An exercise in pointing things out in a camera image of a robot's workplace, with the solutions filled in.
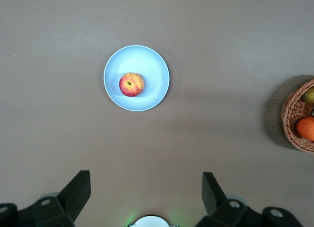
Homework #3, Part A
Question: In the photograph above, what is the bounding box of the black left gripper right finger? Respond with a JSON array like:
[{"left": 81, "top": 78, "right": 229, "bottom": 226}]
[{"left": 196, "top": 172, "right": 304, "bottom": 227}]

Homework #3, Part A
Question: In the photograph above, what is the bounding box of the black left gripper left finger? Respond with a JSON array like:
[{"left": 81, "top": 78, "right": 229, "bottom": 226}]
[{"left": 0, "top": 170, "right": 92, "bottom": 227}]

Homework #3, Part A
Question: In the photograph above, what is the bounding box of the red yellow apple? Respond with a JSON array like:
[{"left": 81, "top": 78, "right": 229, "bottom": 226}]
[{"left": 118, "top": 72, "right": 145, "bottom": 98}]

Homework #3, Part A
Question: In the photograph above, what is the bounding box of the brown wicker basket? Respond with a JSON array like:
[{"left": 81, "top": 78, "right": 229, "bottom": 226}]
[{"left": 281, "top": 77, "right": 314, "bottom": 153}]

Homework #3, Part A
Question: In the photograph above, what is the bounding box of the orange fruit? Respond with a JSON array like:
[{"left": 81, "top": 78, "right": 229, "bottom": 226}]
[{"left": 295, "top": 116, "right": 314, "bottom": 141}]

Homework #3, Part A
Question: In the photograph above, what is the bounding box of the brown green kiwi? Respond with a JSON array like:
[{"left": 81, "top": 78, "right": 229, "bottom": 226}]
[{"left": 301, "top": 86, "right": 314, "bottom": 104}]

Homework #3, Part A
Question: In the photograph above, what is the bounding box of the light blue round plate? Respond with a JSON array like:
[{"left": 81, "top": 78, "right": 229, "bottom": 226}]
[{"left": 103, "top": 45, "right": 171, "bottom": 112}]

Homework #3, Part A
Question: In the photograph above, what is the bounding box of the brown table cloth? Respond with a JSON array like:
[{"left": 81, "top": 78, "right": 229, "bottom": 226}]
[{"left": 0, "top": 0, "right": 314, "bottom": 227}]

